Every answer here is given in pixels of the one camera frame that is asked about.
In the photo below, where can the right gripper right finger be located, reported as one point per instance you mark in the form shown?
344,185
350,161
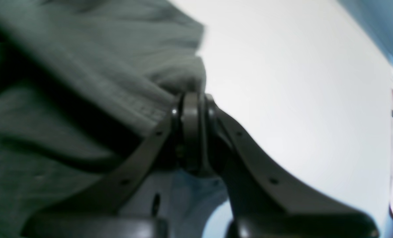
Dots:
267,201

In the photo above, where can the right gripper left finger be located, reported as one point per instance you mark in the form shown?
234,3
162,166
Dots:
132,201

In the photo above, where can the grey T-shirt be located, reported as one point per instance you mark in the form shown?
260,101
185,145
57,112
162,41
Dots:
82,83

